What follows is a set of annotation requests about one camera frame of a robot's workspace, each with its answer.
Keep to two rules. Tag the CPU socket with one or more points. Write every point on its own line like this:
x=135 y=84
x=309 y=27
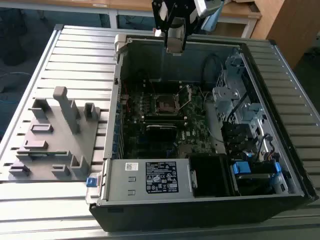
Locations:
x=166 y=103

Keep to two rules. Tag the silver metal drive cage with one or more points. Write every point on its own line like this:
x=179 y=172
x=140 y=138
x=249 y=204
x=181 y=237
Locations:
x=222 y=96

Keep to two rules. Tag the green motherboard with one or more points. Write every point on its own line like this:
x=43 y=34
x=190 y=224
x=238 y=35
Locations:
x=195 y=117

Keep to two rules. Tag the wooden cabinet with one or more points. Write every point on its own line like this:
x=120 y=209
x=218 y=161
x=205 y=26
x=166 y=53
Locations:
x=295 y=25

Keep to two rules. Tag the black graphics card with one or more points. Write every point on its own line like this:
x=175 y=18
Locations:
x=161 y=136

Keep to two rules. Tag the silver chipset heatsink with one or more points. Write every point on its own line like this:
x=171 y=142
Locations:
x=185 y=151

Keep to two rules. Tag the blue disk carrier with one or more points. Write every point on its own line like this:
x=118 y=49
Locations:
x=241 y=167

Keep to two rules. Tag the black office chair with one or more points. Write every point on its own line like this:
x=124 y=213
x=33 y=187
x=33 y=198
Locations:
x=12 y=45

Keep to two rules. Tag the grey parts rack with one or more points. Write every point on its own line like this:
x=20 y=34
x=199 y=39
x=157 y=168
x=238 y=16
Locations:
x=62 y=140

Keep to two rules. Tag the grey power supply unit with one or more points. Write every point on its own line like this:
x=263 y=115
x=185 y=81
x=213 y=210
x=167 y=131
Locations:
x=120 y=185

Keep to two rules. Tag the small blue plastic clip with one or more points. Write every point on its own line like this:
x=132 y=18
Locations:
x=277 y=167

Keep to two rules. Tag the black disk drive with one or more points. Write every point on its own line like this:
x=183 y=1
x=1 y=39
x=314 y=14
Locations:
x=252 y=185

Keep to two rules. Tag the blue case latch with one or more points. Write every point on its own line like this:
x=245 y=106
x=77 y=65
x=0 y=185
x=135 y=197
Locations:
x=91 y=182

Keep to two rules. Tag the green RAM stick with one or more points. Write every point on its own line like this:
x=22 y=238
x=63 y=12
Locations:
x=42 y=155

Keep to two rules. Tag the black PC case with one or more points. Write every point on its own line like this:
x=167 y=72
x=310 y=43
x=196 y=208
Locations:
x=175 y=217

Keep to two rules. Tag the wooden desk white frame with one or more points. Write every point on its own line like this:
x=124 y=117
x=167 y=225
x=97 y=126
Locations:
x=37 y=2
x=240 y=10

